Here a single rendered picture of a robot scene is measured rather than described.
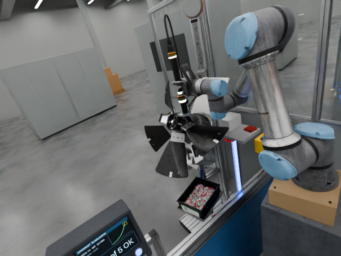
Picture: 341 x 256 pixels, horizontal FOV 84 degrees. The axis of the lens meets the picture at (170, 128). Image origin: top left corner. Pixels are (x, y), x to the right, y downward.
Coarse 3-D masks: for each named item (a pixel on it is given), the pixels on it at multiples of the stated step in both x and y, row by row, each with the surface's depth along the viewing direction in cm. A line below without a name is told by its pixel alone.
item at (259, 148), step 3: (261, 135) 111; (258, 138) 109; (261, 138) 108; (255, 141) 109; (258, 141) 107; (261, 141) 106; (255, 144) 110; (258, 144) 108; (261, 144) 107; (255, 147) 111; (258, 147) 109; (261, 147) 108; (255, 150) 112; (258, 150) 110; (261, 150) 108
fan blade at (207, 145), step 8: (192, 128) 116; (200, 128) 113; (208, 128) 111; (216, 128) 109; (224, 128) 105; (192, 136) 110; (200, 136) 107; (208, 136) 105; (216, 136) 103; (200, 144) 104; (208, 144) 102; (216, 144) 100; (200, 152) 101
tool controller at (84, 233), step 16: (112, 208) 65; (128, 208) 61; (96, 224) 59; (112, 224) 58; (128, 224) 60; (64, 240) 58; (80, 240) 54; (96, 240) 55; (112, 240) 58; (128, 240) 60; (144, 240) 63
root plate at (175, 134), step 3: (174, 132) 126; (171, 135) 126; (174, 135) 126; (177, 135) 126; (180, 135) 126; (183, 135) 126; (171, 138) 125; (174, 138) 125; (180, 138) 125; (183, 138) 125; (174, 141) 125; (177, 141) 125; (180, 141) 125; (183, 141) 125
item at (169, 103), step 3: (168, 81) 138; (168, 84) 138; (168, 87) 137; (165, 90) 147; (168, 90) 137; (165, 93) 148; (168, 93) 138; (165, 96) 149; (168, 96) 138; (165, 99) 151; (168, 99) 139; (165, 102) 154; (168, 102) 143; (171, 102) 133; (168, 105) 147; (171, 105) 134; (171, 108) 139
